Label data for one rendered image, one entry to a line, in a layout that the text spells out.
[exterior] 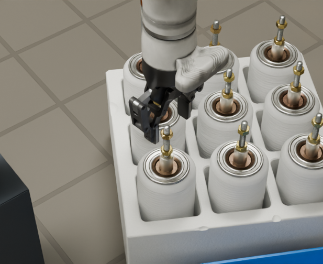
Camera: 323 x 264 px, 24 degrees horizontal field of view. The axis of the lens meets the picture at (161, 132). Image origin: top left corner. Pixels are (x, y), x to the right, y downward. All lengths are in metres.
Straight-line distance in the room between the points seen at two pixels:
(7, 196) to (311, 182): 0.48
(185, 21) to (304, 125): 0.43
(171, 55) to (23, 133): 0.69
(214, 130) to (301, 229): 0.22
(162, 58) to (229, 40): 0.83
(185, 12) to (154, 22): 0.04
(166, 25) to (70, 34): 0.89
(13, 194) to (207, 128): 0.36
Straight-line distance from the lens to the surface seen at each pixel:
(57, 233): 1.46
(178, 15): 0.96
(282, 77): 1.40
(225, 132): 1.29
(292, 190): 1.28
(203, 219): 1.25
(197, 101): 1.42
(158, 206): 1.23
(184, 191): 1.22
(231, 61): 1.39
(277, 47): 1.40
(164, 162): 1.20
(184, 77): 0.98
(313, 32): 1.87
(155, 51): 1.00
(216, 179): 1.23
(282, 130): 1.33
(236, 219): 1.25
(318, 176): 1.25
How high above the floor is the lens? 1.20
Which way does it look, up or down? 48 degrees down
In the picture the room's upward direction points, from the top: straight up
